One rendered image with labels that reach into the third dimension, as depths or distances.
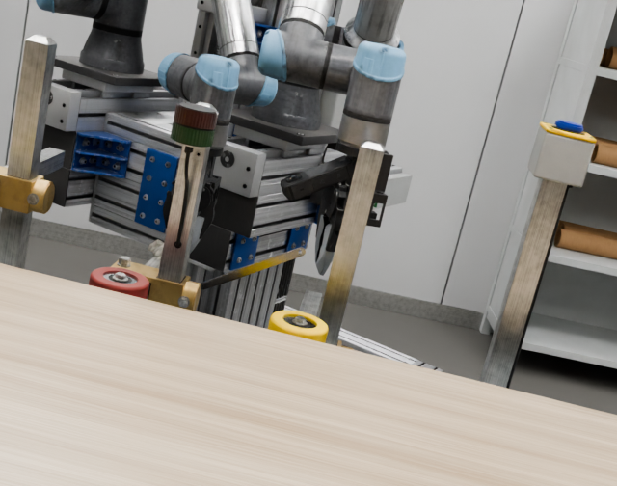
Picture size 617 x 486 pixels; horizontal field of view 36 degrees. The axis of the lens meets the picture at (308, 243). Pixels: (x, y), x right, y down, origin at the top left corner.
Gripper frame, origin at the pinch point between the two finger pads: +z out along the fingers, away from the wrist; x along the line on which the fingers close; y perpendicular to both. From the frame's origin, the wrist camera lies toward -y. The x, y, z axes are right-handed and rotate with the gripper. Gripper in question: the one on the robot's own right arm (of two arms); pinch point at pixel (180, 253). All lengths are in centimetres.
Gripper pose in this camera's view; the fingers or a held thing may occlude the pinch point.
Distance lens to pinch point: 172.9
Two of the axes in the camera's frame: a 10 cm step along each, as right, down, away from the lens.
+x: -9.7, -2.4, 0.4
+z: -2.2, 9.4, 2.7
